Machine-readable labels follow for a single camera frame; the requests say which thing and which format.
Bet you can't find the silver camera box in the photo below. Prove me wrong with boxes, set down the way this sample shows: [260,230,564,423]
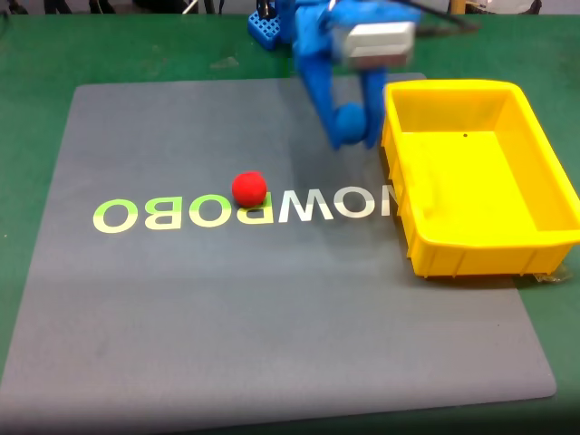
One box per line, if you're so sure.
[343,20,418,70]

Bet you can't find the blue ball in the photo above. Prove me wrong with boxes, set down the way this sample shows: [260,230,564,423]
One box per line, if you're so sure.
[335,102,366,145]

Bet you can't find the grey mat with lettering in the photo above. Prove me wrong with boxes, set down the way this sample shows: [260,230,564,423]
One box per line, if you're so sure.
[0,72,558,435]

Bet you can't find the green table cover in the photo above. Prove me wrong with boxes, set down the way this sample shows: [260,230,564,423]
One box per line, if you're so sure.
[0,13,580,435]

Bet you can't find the yellow plastic bin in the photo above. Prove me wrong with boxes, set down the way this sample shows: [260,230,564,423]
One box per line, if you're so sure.
[380,79,580,279]

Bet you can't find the red ball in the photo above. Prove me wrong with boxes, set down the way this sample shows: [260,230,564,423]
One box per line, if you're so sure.
[231,170,268,208]

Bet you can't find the black camera cable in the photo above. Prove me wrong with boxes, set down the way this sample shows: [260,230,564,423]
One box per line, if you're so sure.
[405,0,482,37]

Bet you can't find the clear plastic scrap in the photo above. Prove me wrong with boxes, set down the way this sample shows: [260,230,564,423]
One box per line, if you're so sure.
[532,265,573,285]

